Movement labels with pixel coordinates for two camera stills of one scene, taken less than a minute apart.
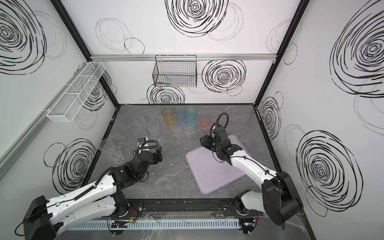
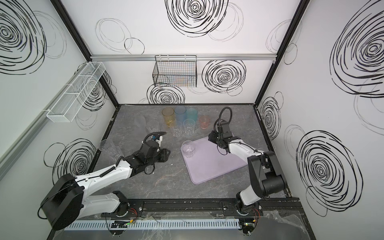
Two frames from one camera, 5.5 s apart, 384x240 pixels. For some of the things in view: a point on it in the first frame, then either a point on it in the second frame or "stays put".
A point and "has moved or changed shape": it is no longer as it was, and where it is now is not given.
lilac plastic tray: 210,172 has moved or changed shape
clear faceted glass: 153,127 -> 188,148
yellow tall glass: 168,113 stays put
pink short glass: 204,120 stays put
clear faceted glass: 176,126 stays put
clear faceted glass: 189,124 stays put
